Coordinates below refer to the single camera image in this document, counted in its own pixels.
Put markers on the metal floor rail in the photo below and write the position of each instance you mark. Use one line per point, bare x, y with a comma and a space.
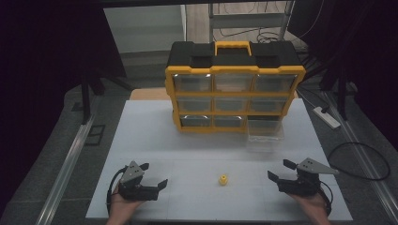
363, 153
64, 175

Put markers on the yellow black drawer organizer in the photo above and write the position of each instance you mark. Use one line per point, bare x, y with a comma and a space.
231, 62

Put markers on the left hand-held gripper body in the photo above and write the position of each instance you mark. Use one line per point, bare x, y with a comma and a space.
134, 178

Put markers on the black stand leg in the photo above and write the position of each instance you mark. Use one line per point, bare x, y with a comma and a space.
85, 100
342, 97

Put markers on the person's left hand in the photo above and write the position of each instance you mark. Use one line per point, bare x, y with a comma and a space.
120, 207

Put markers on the white power strip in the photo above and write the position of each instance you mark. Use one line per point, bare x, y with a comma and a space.
327, 117

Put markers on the wooden board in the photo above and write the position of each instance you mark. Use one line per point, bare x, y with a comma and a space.
150, 93

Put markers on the person's right hand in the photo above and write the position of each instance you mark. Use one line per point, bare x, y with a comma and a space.
311, 207

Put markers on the small yellow plastic part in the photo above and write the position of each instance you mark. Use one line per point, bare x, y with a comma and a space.
222, 179

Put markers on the metal shelf frame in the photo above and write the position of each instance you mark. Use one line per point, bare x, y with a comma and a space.
247, 20

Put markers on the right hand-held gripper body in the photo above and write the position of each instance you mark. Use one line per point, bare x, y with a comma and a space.
305, 184

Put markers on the clear plastic drawer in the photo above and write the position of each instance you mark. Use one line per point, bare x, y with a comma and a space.
266, 134

